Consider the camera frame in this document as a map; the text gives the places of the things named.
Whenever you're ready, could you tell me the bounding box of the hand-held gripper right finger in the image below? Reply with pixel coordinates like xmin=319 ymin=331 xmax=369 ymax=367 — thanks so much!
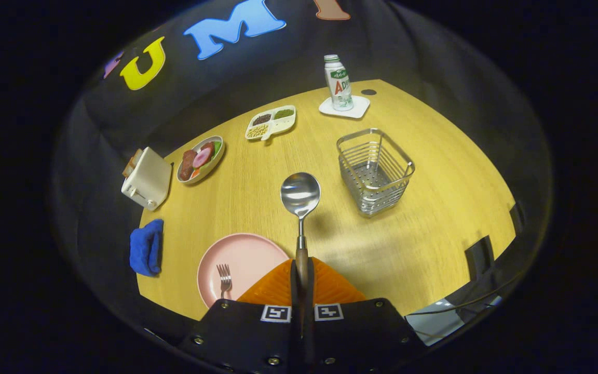
xmin=307 ymin=257 xmax=427 ymax=374

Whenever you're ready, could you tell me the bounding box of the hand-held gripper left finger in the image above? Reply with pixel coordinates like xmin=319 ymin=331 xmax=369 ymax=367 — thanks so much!
xmin=179 ymin=258 xmax=301 ymax=374

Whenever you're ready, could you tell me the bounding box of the metal fork wooden handle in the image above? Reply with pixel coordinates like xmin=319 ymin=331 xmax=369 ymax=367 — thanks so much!
xmin=216 ymin=264 xmax=233 ymax=300

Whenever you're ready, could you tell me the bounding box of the metal spoon wooden handle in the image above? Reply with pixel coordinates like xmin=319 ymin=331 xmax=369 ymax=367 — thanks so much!
xmin=280 ymin=172 xmax=321 ymax=312

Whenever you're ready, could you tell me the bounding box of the pink round plate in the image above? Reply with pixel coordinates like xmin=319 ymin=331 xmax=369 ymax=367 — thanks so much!
xmin=197 ymin=233 xmax=290 ymax=309

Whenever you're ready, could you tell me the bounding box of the blue folded towel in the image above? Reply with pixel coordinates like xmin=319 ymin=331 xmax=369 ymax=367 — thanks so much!
xmin=129 ymin=219 xmax=165 ymax=276

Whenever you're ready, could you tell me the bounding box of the black table edge clamp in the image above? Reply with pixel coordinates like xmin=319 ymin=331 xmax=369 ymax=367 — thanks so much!
xmin=464 ymin=235 xmax=496 ymax=268
xmin=509 ymin=202 xmax=527 ymax=234

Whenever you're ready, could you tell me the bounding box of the grey oval plate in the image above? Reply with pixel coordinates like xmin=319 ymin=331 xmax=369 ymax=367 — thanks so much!
xmin=176 ymin=136 xmax=225 ymax=185

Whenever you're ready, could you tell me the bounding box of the brown meat piece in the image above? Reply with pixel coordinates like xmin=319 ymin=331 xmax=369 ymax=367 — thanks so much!
xmin=179 ymin=150 xmax=198 ymax=181

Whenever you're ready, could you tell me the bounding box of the white toaster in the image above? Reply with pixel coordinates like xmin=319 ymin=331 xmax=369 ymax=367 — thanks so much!
xmin=121 ymin=146 xmax=173 ymax=211

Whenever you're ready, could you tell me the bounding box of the white divided dish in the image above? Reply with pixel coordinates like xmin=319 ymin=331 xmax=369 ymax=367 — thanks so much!
xmin=245 ymin=105 xmax=297 ymax=142

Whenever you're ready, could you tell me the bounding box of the white square coaster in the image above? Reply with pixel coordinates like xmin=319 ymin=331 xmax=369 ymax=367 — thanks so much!
xmin=319 ymin=95 xmax=371 ymax=119

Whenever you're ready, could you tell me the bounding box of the white plastic bottle green label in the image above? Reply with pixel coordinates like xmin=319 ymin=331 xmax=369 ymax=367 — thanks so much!
xmin=324 ymin=55 xmax=354 ymax=112

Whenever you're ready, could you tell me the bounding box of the metal wire basket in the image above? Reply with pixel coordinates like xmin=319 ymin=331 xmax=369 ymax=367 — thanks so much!
xmin=336 ymin=128 xmax=416 ymax=218

